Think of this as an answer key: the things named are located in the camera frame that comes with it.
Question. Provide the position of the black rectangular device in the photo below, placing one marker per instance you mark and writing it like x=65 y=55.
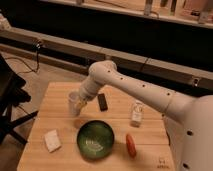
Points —
x=102 y=102

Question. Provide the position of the orange carrot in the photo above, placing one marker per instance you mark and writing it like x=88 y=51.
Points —
x=130 y=146

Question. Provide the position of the green ceramic bowl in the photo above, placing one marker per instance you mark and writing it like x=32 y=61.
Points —
x=95 y=139

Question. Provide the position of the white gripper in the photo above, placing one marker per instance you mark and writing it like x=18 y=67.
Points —
x=87 y=92

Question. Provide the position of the black chair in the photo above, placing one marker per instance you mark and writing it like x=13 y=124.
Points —
x=11 y=95

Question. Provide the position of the white sponge block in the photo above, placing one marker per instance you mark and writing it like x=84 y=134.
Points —
x=52 y=141

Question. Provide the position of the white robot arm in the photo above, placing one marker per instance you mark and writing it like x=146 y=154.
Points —
x=195 y=114

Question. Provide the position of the small white bottle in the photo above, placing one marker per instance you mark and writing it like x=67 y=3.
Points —
x=136 y=113

